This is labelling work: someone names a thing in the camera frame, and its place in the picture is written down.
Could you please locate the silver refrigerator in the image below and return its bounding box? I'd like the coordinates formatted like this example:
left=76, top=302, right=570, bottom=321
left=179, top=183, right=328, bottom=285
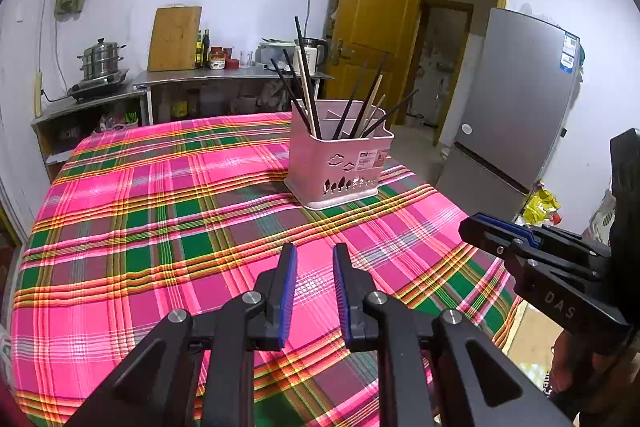
left=436, top=9, right=584, bottom=221

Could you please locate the steel kitchen counter table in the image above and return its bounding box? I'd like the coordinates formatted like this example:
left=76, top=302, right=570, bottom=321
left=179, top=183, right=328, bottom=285
left=131, top=65, right=335, bottom=124

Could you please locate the pink utensil holder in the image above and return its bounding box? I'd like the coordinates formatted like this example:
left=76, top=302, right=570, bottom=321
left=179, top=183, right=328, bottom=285
left=284, top=100, right=394, bottom=210

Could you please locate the long black chopstick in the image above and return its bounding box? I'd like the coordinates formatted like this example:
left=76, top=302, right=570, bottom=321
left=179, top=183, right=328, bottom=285
left=294, top=16, right=322, bottom=140

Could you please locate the pink plaid tablecloth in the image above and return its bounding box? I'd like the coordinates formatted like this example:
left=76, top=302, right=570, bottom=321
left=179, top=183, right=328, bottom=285
left=11, top=113, right=518, bottom=426

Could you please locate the red lidded jar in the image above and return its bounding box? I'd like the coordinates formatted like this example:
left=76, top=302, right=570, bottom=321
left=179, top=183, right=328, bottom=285
left=208, top=46, right=232, bottom=70

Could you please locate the dark oil bottle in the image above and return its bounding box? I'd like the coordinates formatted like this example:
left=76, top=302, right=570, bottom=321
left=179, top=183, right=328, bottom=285
left=201, top=28, right=210, bottom=68

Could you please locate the wooden cutting board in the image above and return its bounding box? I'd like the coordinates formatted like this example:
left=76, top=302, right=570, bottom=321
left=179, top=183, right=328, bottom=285
left=148, top=6, right=202, bottom=72

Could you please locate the yellow wooden door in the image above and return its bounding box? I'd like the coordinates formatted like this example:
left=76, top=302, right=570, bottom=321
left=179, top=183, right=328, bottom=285
left=324, top=0, right=421, bottom=110

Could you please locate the black chopstick lone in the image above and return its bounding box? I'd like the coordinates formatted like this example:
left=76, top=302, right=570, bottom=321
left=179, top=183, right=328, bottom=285
left=270, top=59, right=311, bottom=134

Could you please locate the induction cooktop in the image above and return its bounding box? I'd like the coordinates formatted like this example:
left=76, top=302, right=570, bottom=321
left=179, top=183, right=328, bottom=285
left=67, top=68, right=128, bottom=102

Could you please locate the low steel shelf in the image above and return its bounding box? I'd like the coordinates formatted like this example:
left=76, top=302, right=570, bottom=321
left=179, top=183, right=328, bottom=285
left=32, top=82, right=153, bottom=182

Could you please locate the steel steamer pot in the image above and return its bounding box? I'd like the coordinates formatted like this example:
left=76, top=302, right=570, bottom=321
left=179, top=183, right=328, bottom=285
left=78, top=38, right=125, bottom=80

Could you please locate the white electric kettle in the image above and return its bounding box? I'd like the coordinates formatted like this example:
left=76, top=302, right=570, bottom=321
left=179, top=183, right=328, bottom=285
left=293, top=38, right=329, bottom=76

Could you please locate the clear plastic container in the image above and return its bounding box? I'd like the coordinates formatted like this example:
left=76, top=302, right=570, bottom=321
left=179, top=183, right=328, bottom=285
left=255, top=38, right=296, bottom=65

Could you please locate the power strip on wall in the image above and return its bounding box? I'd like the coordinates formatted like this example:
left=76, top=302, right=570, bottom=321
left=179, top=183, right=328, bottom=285
left=34, top=69, right=42, bottom=118

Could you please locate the person right hand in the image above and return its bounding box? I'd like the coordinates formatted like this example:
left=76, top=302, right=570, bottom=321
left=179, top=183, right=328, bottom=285
left=549, top=329, right=615, bottom=411

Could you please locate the pale wooden chopstick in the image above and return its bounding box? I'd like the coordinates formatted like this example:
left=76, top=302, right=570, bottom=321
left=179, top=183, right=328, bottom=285
left=296, top=46, right=318, bottom=138

